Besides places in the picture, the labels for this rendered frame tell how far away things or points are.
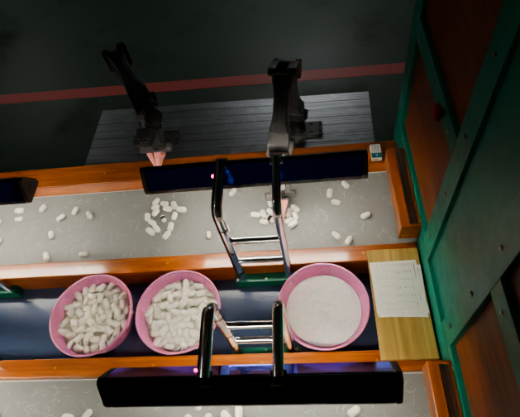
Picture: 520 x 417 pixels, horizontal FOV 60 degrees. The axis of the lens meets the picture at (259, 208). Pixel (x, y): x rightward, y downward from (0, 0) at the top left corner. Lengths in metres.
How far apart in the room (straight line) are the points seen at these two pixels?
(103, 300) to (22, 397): 0.35
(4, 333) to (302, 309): 1.01
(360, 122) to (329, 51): 1.48
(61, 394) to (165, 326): 0.35
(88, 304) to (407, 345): 0.98
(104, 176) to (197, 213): 0.42
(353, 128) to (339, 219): 0.48
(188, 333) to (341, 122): 1.02
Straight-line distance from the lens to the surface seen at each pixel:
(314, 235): 1.48
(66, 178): 1.88
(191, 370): 1.01
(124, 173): 1.78
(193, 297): 1.47
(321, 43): 3.38
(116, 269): 1.56
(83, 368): 1.48
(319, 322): 1.37
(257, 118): 1.93
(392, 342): 1.31
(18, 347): 1.73
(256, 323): 1.13
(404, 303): 1.36
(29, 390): 1.57
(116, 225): 1.68
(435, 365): 1.23
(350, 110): 1.93
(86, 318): 1.56
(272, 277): 1.45
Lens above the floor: 2.03
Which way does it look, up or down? 56 degrees down
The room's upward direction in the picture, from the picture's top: 14 degrees counter-clockwise
